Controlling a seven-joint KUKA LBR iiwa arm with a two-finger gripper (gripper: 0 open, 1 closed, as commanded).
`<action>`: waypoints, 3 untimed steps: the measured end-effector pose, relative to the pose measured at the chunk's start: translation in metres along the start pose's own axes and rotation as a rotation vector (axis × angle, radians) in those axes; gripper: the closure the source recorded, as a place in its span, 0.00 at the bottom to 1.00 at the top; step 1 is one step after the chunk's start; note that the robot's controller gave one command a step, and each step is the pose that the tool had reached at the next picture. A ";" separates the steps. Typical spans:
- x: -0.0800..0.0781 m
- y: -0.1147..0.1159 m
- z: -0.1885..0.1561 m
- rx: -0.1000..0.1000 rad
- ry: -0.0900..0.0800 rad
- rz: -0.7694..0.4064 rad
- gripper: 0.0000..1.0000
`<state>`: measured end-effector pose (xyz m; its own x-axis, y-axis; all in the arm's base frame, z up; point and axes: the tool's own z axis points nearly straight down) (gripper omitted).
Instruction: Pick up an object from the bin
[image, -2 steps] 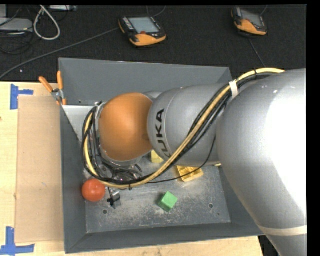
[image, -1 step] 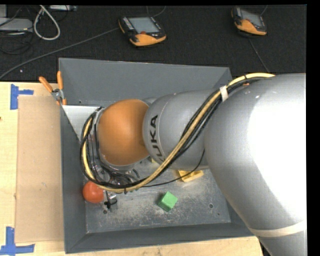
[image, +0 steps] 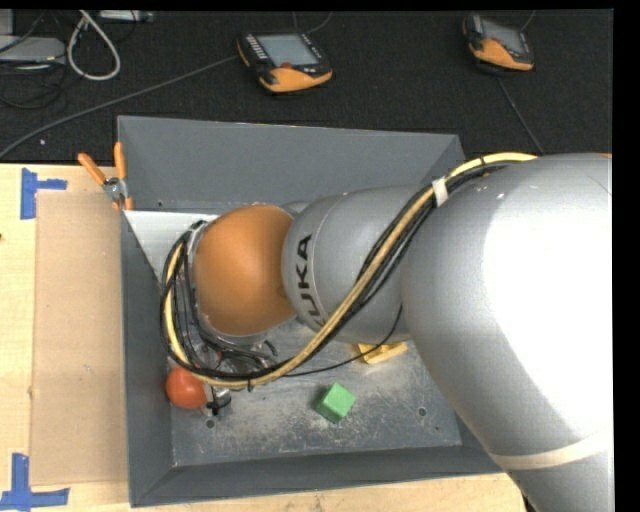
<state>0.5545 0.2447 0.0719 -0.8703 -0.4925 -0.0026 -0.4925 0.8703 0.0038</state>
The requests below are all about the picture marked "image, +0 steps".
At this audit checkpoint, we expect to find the green cube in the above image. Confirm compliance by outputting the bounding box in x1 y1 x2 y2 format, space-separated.
314 382 357 425

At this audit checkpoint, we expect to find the grey metal bin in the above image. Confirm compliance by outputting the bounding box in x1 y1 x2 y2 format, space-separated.
115 115 502 508

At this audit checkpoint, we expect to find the yellow flat block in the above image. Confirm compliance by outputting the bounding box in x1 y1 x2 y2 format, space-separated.
356 341 409 365

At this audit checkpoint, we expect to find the red ball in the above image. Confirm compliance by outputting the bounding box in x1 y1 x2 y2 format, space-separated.
164 367 209 411

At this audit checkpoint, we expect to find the brown cardboard board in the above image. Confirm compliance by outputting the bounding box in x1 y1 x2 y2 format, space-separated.
28 189 129 487

